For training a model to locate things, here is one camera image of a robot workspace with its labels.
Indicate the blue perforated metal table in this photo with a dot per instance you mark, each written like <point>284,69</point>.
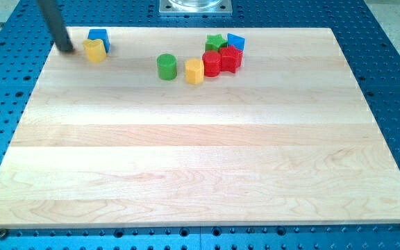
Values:
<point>25,43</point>

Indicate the green cylinder block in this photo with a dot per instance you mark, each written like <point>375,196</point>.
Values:
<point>166,65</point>

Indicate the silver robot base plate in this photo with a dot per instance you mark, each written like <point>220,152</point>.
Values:
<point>195,7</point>

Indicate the green star block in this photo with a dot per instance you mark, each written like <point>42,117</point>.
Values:
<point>215,42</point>

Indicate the red star block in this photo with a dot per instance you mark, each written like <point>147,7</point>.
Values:
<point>231,58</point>

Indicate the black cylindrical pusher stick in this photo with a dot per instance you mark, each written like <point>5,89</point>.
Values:
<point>54,20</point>

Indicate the red cylinder block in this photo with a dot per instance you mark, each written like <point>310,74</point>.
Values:
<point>212,61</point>

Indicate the light wooden board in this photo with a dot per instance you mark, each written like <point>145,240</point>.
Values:
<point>287,139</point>

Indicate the blue cube block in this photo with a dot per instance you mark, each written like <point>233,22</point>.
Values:
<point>102,34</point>

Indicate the yellow hexagon block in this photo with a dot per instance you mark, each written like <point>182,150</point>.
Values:
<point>194,71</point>

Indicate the blue angled block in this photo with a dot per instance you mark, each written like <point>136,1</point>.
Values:
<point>237,41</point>

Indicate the yellow heart block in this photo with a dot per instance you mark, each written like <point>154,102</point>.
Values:
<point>95,50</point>

